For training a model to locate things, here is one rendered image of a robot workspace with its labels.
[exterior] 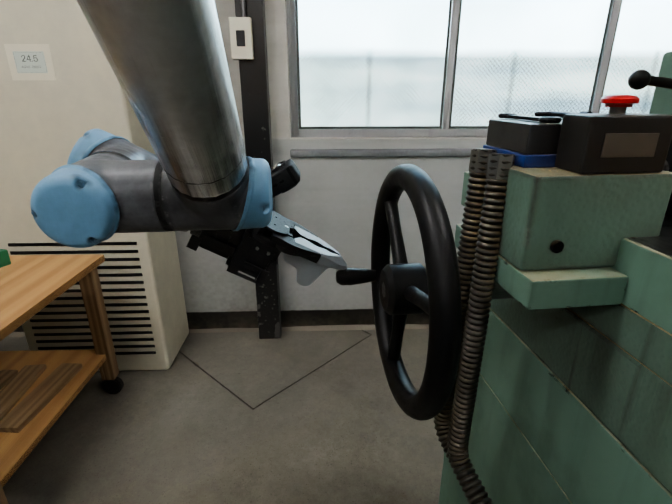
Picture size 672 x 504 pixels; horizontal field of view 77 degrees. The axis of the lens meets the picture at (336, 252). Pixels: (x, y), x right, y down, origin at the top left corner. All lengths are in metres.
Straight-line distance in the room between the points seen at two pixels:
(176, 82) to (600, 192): 0.36
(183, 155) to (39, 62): 1.31
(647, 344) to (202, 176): 0.41
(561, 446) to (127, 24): 0.58
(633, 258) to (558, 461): 0.27
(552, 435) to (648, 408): 0.16
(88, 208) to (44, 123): 1.23
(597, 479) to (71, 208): 0.58
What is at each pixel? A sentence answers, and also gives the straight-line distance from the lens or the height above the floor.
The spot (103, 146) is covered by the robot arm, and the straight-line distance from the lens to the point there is 0.57.
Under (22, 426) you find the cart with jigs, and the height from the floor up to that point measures 0.19.
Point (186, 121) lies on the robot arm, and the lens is 0.33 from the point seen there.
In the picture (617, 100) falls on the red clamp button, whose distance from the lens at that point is 0.47.
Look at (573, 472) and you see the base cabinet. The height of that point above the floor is 0.63.
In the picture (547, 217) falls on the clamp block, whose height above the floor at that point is 0.92.
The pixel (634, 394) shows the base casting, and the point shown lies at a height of 0.77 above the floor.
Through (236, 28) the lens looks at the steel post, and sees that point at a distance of 1.65.
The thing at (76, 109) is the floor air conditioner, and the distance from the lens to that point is 1.61.
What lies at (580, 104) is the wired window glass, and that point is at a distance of 2.09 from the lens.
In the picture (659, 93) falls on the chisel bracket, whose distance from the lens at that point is 0.63.
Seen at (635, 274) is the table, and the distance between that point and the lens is 0.46.
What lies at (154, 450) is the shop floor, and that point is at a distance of 1.54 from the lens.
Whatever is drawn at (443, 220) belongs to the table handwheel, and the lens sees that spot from 0.39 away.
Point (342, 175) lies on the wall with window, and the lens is 1.75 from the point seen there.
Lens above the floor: 1.03
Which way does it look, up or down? 21 degrees down
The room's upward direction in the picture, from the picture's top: straight up
